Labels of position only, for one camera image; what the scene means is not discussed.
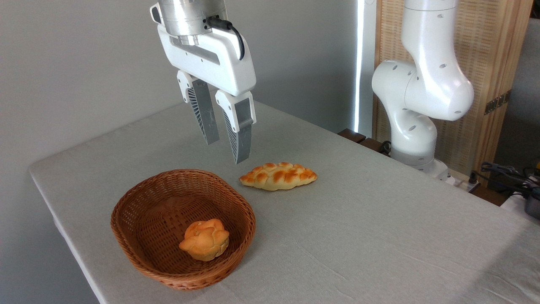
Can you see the round knotted bread roll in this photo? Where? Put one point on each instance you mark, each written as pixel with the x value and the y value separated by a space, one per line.
pixel 205 240

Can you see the grey metal box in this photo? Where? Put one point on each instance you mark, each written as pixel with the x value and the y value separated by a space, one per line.
pixel 533 206

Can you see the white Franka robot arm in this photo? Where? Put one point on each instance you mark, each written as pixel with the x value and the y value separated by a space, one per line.
pixel 426 84

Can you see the long braided bread loaf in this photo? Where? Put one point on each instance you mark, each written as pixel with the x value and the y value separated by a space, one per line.
pixel 278 176

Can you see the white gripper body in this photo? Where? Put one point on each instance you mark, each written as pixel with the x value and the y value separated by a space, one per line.
pixel 219 69

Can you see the wooden rattan folding screen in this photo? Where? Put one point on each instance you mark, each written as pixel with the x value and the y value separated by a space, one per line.
pixel 485 50

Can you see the dark brown wooden block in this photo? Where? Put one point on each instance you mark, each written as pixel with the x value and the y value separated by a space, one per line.
pixel 372 144
pixel 352 135

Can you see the grey linen tablecloth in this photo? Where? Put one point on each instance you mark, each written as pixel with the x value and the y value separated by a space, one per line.
pixel 358 236

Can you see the brown woven wicker basket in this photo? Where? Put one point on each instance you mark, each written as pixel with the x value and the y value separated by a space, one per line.
pixel 143 211

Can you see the dark metal screen hinge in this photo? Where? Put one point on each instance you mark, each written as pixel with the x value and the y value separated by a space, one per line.
pixel 498 102

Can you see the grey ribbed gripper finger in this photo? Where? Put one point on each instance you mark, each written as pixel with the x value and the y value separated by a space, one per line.
pixel 202 109
pixel 240 135

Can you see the white power strip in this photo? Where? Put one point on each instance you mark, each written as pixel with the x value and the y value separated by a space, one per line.
pixel 460 182

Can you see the white vertical frame post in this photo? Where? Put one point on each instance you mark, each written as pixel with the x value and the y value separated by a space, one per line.
pixel 365 63

